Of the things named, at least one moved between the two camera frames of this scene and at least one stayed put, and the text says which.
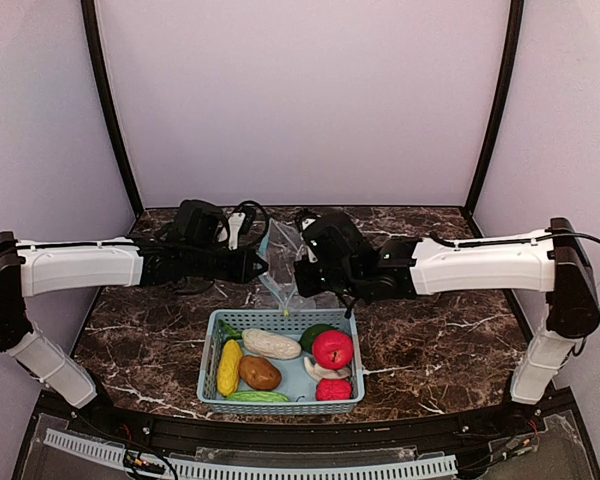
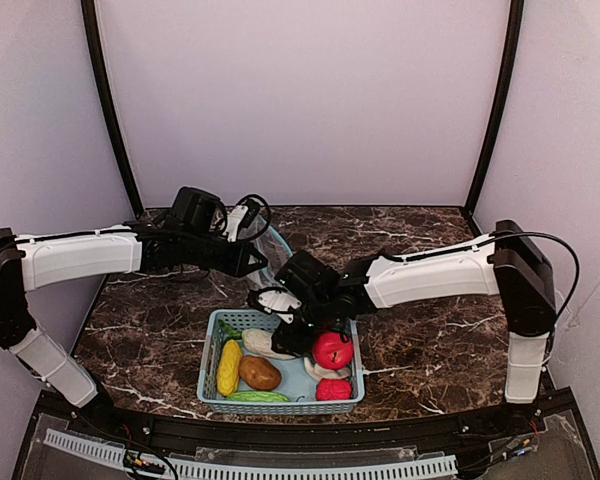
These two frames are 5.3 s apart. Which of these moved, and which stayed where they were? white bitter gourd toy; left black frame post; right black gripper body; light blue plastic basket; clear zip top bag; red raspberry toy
Moved: clear zip top bag; right black gripper body
Stayed: red raspberry toy; light blue plastic basket; left black frame post; white bitter gourd toy
